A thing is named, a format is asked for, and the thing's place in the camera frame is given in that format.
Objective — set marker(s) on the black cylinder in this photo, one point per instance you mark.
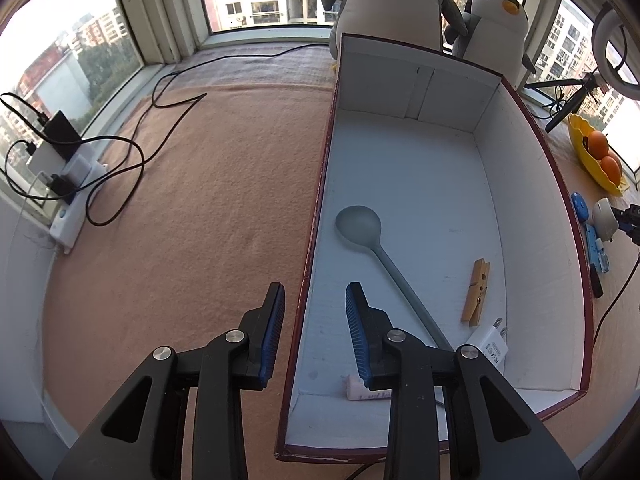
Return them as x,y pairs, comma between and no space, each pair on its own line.
595,282

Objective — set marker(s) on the small black plug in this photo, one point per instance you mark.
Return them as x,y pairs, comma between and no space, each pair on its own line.
62,187

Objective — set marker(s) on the red box with white interior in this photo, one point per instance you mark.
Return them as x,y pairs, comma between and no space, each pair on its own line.
447,156

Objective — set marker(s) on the white power strip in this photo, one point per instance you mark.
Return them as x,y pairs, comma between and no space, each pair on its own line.
82,172

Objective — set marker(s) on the orange fruit front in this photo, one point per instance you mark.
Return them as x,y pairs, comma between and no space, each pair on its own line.
611,169

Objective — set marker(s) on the blue round object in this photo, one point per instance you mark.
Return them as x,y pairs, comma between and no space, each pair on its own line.
580,207

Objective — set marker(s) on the yellow fruit dish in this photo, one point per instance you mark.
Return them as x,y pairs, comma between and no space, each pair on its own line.
580,131

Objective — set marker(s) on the black tripod stand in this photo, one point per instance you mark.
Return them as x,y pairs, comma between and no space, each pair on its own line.
566,95

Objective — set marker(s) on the large plush penguin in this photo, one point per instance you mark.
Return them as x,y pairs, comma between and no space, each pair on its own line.
417,22

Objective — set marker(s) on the wooden clothespin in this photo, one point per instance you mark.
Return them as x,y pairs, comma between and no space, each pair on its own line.
474,301

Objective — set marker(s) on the white round device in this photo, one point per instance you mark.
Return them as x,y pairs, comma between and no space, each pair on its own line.
604,220

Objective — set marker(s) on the orange fruit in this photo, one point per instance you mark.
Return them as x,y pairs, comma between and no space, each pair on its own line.
611,169
597,144

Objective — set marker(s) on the black power adapter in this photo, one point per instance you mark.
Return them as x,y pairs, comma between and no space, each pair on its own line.
62,135

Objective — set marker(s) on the white power adapter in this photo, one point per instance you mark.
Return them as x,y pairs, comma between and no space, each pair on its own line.
46,160

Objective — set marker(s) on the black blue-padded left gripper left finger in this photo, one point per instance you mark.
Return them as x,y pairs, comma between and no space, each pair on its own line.
139,433

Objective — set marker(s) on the small plush penguin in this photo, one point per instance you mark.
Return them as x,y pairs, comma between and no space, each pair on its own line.
495,40

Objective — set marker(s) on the white usb charger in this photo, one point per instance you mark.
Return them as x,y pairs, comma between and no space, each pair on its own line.
490,339

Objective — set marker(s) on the other arm black gripper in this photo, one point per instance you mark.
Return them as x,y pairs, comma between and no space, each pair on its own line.
628,221

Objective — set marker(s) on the orange fruit rear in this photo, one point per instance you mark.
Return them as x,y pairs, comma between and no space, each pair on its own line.
597,144

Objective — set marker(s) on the grey-green long spoon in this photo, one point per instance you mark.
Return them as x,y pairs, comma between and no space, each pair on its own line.
361,226

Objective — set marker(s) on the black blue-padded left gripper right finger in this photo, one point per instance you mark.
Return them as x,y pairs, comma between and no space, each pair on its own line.
492,432

